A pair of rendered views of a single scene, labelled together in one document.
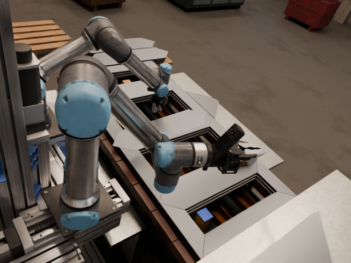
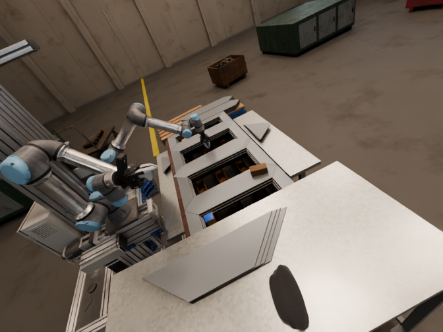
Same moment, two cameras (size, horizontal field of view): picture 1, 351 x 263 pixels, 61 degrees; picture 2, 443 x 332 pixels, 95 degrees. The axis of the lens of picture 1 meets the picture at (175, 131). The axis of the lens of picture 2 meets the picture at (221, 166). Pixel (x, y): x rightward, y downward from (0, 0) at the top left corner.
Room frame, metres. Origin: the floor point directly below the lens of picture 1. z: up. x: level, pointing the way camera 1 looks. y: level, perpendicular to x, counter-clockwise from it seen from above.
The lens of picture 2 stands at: (0.40, -0.99, 1.89)
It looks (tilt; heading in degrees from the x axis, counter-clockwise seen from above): 38 degrees down; 43
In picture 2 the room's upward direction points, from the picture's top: 24 degrees counter-clockwise
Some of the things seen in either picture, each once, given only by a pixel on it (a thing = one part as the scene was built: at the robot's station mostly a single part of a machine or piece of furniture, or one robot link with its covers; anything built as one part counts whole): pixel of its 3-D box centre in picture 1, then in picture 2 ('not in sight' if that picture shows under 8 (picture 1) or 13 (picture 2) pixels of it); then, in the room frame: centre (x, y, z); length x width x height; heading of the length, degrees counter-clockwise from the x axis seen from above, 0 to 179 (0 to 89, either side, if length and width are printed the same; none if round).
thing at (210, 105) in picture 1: (204, 101); (259, 127); (2.05, -0.15, 0.77); 0.45 x 0.20 x 0.04; 47
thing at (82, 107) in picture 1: (81, 160); (63, 194); (0.54, 0.23, 1.41); 0.15 x 0.12 x 0.55; 23
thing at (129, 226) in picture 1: (77, 152); (169, 184); (1.23, 0.54, 0.67); 1.30 x 0.20 x 0.03; 47
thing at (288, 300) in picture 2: not in sight; (286, 294); (0.60, -0.84, 1.07); 0.20 x 0.10 x 0.03; 36
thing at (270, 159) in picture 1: (215, 115); (266, 136); (1.94, -0.26, 0.74); 1.20 x 0.26 x 0.03; 47
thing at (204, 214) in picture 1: (204, 215); (209, 217); (0.89, -0.25, 0.88); 0.06 x 0.06 x 0.02; 47
